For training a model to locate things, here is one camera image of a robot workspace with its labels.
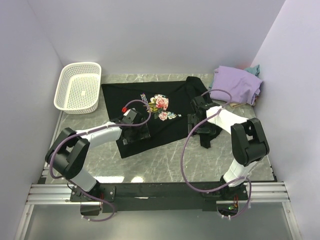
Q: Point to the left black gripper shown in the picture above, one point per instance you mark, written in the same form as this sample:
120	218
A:
143	133

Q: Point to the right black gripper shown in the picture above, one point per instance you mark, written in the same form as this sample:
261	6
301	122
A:
210	128

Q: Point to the black floral t shirt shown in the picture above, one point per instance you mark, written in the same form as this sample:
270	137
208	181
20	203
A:
167	104

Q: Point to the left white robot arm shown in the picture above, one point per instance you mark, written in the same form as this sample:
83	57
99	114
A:
68	153

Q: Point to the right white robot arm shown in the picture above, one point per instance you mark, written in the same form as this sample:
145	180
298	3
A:
248	140

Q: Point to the tan folded garment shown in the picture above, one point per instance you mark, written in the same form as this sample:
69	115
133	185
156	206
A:
237	105

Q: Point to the folded lavender t shirt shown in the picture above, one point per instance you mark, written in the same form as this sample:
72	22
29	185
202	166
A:
235	85

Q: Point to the teal folded garment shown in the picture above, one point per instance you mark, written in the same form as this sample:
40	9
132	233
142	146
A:
253	70

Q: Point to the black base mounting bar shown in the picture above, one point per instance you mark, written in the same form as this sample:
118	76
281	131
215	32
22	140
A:
166	196

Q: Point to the white perforated plastic basket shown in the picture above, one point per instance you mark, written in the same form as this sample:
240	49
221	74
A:
78	88

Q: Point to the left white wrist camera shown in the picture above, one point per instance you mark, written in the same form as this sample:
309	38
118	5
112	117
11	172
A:
129	113

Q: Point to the aluminium rail frame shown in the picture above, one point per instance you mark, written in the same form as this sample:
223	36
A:
49	215

